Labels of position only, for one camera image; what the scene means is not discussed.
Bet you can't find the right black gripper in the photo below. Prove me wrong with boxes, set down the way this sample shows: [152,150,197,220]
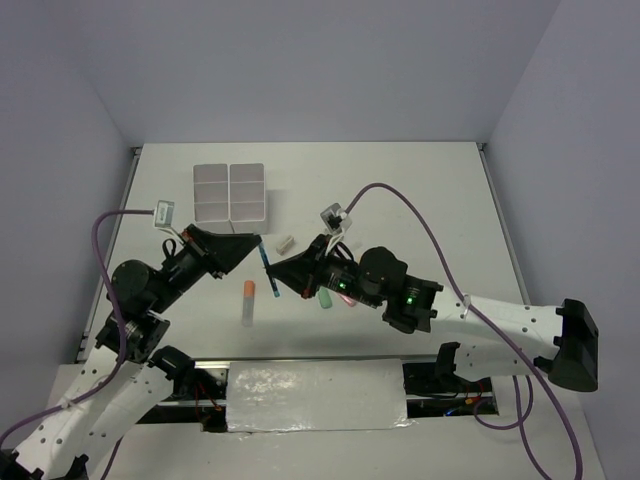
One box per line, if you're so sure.
[267,232,382,307]

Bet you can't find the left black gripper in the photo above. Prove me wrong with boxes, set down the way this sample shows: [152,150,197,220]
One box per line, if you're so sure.
[151,224,264,312]

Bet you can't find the blue pen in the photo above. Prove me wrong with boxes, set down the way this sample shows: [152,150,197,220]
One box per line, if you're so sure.
[258,242,281,298]

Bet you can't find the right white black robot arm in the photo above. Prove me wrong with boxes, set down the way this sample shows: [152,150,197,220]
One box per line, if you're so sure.
[266,236,599,392]

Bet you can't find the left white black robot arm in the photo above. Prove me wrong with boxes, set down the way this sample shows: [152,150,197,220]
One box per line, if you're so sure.
[1,225,261,479]

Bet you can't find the green highlighter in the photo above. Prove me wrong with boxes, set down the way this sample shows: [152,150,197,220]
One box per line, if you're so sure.
[318,287,333,309]

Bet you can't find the orange capped glue stick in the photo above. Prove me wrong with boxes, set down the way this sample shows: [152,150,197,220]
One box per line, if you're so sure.
[241,280,255,327]

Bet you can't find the pink highlighter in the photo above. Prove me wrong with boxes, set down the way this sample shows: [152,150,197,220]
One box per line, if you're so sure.
[338,294,357,307]

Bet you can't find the right white compartment container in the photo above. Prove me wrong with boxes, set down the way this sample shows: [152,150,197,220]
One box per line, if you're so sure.
[229,163,268,235]

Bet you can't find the silver foil covered panel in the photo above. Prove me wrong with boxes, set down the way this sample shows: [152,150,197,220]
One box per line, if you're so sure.
[226,359,411,433]

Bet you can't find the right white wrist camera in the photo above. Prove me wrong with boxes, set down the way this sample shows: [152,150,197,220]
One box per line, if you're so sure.
[320,203,352,248]

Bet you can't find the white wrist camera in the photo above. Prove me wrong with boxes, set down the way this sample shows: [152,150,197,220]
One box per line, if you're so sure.
[320,203,352,248]
[153,200,179,236]

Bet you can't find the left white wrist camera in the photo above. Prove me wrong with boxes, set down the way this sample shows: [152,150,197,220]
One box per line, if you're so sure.
[153,200,179,236]

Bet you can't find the left aluminium table rail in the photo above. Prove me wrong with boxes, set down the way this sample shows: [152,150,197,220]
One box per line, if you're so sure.
[74,146,143,363]

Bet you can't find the aluminium table rail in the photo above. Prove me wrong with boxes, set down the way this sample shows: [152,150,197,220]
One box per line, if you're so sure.
[74,146,143,363]
[476,142,531,304]

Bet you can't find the right aluminium table rail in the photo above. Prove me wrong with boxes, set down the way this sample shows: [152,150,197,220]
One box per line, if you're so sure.
[476,142,531,304]

